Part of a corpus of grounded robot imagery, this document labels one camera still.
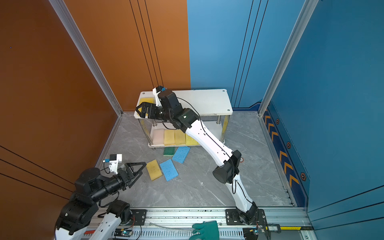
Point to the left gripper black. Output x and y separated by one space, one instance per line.
127 177

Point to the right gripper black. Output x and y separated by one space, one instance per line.
146 105

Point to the yellow foam sponge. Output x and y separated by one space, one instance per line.
180 138
154 170
169 137

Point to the pale pink foam sponge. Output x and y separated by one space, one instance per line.
158 137

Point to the yellow foam sponge front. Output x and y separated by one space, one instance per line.
169 137

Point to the blue sponge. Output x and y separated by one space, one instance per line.
181 154
169 170

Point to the yellow-green sponge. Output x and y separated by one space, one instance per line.
191 141

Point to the thick yellow sponge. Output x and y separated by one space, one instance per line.
147 100

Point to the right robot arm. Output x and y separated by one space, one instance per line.
167 108

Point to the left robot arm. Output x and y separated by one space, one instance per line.
91 188

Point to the white two-tier shelf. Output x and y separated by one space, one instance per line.
213 106

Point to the green scouring sponge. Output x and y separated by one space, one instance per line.
169 151

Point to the small circuit board left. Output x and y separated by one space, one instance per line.
123 233

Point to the small circuit board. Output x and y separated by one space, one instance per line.
252 233
123 233

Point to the green rubber glove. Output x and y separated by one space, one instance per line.
205 231

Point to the small circuit board right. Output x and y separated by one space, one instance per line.
252 233

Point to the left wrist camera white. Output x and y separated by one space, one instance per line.
111 164

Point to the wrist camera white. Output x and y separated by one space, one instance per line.
156 92
111 164

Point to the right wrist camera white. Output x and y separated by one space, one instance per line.
156 92

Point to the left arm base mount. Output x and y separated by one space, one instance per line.
137 217

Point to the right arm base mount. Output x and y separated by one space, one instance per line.
235 217

